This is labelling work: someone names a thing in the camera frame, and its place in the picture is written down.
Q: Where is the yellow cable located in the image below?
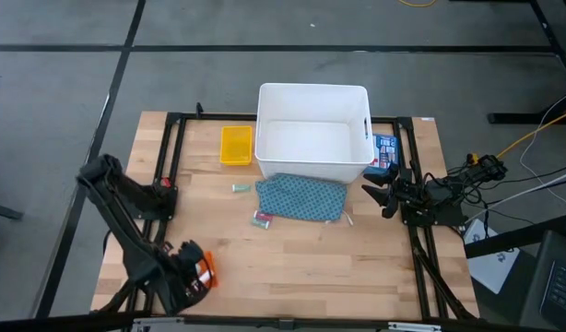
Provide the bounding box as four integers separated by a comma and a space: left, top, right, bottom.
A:
497, 106, 566, 160

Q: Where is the grey cable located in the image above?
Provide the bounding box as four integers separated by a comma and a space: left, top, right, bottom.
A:
466, 168, 566, 219

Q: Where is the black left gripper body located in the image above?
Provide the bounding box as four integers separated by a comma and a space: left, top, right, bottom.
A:
170, 254, 202, 290

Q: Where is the black laptop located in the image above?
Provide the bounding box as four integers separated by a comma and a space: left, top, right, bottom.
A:
520, 230, 566, 331

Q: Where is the blue patterned cloth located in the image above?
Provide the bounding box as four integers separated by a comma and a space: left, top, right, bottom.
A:
254, 172, 355, 227

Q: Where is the large white plastic bin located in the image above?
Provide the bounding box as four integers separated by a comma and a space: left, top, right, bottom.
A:
254, 82, 375, 184

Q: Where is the black aluminium table frame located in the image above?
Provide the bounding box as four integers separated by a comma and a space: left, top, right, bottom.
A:
96, 101, 480, 332

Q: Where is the black floor stand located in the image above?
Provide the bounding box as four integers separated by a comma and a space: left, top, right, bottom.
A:
488, 0, 566, 125

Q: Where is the white box with logo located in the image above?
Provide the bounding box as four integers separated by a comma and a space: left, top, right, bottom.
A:
462, 219, 520, 295

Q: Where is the blue medical supply box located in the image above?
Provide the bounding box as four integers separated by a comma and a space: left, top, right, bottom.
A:
363, 133, 400, 175

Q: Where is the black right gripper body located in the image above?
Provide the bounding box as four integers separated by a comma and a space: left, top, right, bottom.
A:
395, 176, 430, 215

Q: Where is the small orange plastic basket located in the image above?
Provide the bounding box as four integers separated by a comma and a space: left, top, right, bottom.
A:
194, 250, 219, 290

